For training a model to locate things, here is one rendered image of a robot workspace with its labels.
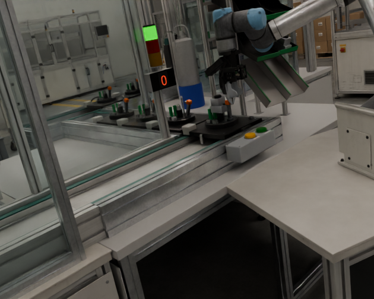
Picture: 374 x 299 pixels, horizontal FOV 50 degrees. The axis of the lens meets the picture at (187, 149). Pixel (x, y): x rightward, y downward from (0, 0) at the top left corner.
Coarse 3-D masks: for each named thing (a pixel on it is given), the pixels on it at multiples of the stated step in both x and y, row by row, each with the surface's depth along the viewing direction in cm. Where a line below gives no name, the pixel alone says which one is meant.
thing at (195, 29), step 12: (288, 0) 292; (192, 12) 277; (204, 12) 269; (192, 24) 280; (192, 36) 284; (216, 48) 272; (204, 60) 284; (216, 60) 276; (288, 60) 300; (204, 72) 288; (204, 84) 292; (216, 84) 283
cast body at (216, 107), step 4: (216, 96) 164; (220, 96) 165; (212, 100) 166; (216, 100) 164; (220, 100) 164; (224, 100) 166; (212, 104) 166; (216, 104) 165; (220, 104) 164; (212, 108) 167; (216, 108) 165; (220, 108) 164; (224, 108) 165; (212, 112) 168; (216, 112) 166; (220, 112) 164
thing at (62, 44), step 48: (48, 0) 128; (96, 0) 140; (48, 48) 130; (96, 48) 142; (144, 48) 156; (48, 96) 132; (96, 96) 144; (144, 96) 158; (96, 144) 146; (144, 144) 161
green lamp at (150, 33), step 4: (144, 28) 151; (148, 28) 151; (152, 28) 151; (144, 32) 152; (148, 32) 151; (152, 32) 151; (156, 32) 153; (144, 36) 153; (148, 36) 151; (152, 36) 152; (156, 36) 153
